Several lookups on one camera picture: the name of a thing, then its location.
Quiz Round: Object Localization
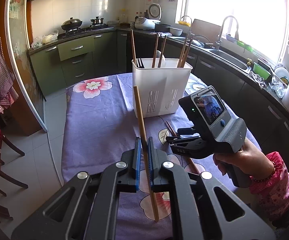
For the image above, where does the white plastic utensil holder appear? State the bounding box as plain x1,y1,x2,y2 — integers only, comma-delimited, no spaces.
132,58,193,118

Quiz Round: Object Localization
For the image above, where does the black wok with lid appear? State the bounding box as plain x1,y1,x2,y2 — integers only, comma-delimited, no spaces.
61,17,82,31

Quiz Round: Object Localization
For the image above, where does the purple floral tablecloth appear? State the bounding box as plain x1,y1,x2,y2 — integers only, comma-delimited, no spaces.
60,73,263,240

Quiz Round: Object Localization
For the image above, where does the wooden chopstick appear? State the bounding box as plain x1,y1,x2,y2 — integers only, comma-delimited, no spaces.
157,36,167,68
131,29,138,67
151,34,159,68
181,37,193,68
177,33,190,68
133,86,159,222

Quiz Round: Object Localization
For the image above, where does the pink floral sleeve forearm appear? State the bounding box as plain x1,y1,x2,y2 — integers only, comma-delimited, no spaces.
249,152,289,221

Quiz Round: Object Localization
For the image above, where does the small steel pot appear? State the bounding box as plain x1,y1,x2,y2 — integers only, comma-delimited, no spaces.
90,16,104,27

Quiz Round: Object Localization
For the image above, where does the green plastic basin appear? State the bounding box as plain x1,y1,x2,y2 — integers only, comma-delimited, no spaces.
253,62,271,80

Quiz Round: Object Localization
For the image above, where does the white bowl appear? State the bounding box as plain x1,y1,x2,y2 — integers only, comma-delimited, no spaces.
169,27,183,37

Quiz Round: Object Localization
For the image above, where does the steel sink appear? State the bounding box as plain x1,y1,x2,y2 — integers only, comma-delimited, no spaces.
209,49,251,74

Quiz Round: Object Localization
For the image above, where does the wooden cutting board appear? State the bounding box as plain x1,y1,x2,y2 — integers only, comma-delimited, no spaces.
191,18,221,43

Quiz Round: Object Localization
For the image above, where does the wooden chopstick in holder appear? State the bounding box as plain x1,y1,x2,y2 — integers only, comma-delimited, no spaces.
157,36,167,68
131,29,138,67
177,33,190,68
181,37,193,68
151,34,159,68

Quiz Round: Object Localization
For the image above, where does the gas stove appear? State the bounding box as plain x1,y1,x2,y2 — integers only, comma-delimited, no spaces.
60,24,112,37

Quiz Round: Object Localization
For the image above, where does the chrome kitchen faucet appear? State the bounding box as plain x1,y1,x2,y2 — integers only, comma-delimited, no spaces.
215,15,239,51

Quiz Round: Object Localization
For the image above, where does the black inner pot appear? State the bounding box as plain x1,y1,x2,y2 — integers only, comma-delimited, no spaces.
154,23,170,33

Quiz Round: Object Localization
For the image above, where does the black plastic fork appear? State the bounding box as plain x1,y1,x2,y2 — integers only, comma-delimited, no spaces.
136,59,145,69

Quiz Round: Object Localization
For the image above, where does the white rice cooker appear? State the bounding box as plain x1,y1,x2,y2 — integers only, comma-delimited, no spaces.
134,3,162,30

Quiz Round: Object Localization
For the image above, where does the person's right hand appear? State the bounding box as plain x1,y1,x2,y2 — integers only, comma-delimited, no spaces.
213,138,275,180

